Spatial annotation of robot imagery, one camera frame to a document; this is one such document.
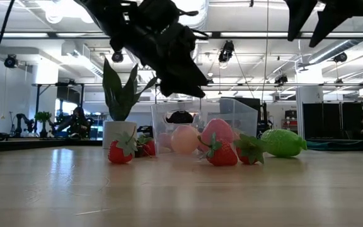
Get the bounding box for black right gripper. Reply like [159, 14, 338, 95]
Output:
[283, 0, 363, 49]

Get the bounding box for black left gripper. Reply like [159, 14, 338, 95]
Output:
[74, 0, 209, 98]

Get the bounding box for large red plastic fruit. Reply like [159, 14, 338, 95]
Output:
[198, 118, 236, 152]

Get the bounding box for clear plastic container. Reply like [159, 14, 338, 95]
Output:
[151, 97, 259, 157]

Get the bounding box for green plastic lime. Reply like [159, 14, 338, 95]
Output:
[260, 128, 308, 158]

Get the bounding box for grey ceiling pipe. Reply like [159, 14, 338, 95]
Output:
[307, 12, 363, 64]

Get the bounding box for black ceiling spotlight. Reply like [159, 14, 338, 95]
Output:
[111, 50, 125, 64]
[4, 54, 19, 69]
[333, 52, 348, 63]
[218, 40, 235, 63]
[274, 74, 289, 85]

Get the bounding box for pale plastic peach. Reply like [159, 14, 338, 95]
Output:
[170, 125, 200, 155]

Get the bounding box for green snake plant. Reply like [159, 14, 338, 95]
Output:
[101, 58, 159, 122]

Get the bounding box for white plant pot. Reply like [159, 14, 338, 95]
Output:
[102, 120, 138, 150]

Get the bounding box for black partition panels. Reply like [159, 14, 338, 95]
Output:
[302, 101, 363, 140]

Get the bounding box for dark green cloth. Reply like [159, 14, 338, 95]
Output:
[306, 139, 363, 151]

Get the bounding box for small background potted plant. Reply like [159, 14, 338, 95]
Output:
[34, 110, 53, 138]

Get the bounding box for silver ventilation duct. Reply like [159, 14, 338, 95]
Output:
[181, 0, 209, 29]

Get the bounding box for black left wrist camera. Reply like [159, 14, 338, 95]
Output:
[139, 0, 182, 28]

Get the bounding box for black background rig frame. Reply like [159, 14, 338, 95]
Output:
[32, 82, 85, 139]

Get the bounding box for black aluminium table frame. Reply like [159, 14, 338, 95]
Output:
[0, 137, 363, 154]

